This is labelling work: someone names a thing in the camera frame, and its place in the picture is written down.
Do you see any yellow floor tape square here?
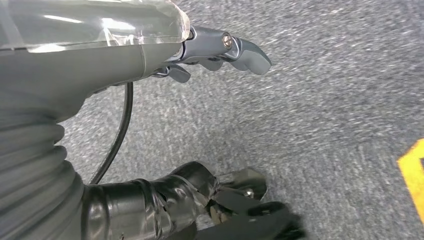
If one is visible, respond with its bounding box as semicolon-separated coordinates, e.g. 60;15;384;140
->
396;138;424;227

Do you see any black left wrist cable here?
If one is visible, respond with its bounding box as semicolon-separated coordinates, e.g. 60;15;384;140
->
88;82;134;185

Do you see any black robot foot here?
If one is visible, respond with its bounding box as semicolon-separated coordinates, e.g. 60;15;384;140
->
195;167;307;240

